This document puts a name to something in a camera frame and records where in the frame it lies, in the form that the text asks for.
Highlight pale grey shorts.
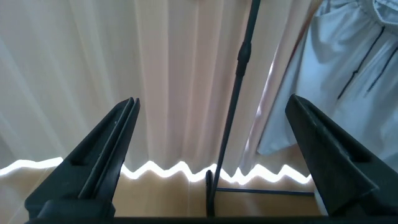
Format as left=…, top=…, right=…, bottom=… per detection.
left=257, top=0, right=398, bottom=174

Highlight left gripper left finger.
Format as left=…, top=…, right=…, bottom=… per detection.
left=25, top=97, right=141, bottom=218

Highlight black clothes rack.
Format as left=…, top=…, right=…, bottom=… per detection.
left=205, top=0, right=315, bottom=218

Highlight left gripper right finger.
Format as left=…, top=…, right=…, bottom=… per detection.
left=284, top=93, right=398, bottom=217

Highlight beige curtain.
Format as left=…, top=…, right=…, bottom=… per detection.
left=0, top=0, right=323, bottom=184

